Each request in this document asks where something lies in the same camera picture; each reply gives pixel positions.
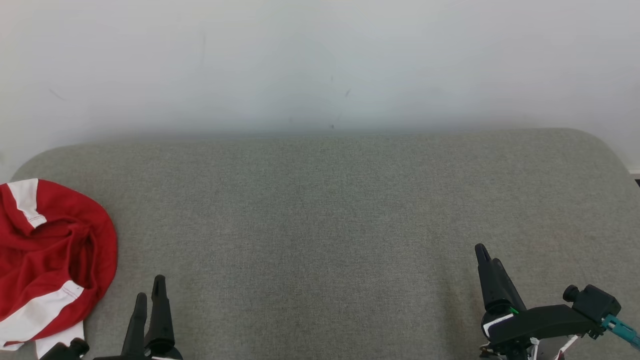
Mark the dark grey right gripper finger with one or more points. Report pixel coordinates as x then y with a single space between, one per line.
505 292
484 270

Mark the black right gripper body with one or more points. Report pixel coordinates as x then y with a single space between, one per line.
540 322

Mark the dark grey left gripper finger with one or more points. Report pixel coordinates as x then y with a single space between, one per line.
136 330
160 320

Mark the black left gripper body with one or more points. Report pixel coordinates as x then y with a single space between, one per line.
150 357

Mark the red shorts with white stripe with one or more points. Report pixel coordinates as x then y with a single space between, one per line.
60 250

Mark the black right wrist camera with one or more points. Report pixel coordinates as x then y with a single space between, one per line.
595 302

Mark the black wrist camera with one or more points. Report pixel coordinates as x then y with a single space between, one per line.
67 351
595 302

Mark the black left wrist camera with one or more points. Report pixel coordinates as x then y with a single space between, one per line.
67 351

